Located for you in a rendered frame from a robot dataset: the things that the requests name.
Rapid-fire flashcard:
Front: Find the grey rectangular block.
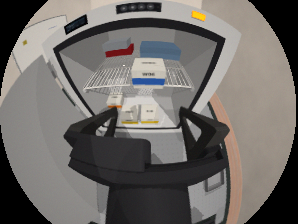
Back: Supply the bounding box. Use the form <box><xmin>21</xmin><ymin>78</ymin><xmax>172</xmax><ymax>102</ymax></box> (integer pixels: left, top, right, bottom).
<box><xmin>102</xmin><ymin>37</ymin><xmax>130</xmax><ymax>52</ymax></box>

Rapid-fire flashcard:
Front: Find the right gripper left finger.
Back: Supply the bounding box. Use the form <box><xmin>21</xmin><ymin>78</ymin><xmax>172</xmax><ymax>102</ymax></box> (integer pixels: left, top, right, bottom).
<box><xmin>67</xmin><ymin>107</ymin><xmax>118</xmax><ymax>137</ymax></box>

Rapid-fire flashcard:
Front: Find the light blue flat block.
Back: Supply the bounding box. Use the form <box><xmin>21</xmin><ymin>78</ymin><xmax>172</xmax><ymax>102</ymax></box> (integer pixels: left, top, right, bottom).
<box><xmin>140</xmin><ymin>53</ymin><xmax>180</xmax><ymax>61</ymax></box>
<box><xmin>140</xmin><ymin>41</ymin><xmax>181</xmax><ymax>56</ymax></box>

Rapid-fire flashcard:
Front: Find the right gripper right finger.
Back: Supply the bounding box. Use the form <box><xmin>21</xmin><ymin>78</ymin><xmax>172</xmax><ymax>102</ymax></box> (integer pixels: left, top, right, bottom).
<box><xmin>178</xmin><ymin>107</ymin><xmax>230</xmax><ymax>161</ymax></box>

